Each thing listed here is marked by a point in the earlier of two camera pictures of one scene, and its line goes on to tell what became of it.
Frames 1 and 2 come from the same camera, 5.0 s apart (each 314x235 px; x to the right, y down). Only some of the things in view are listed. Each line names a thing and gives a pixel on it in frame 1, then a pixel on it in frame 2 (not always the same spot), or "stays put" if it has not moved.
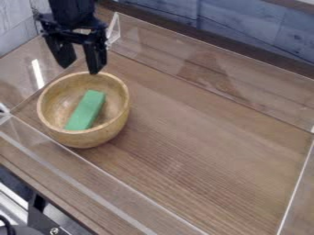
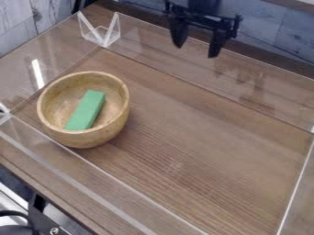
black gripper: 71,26 -> 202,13
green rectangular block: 86,110 stays put
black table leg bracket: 39,223 stays put
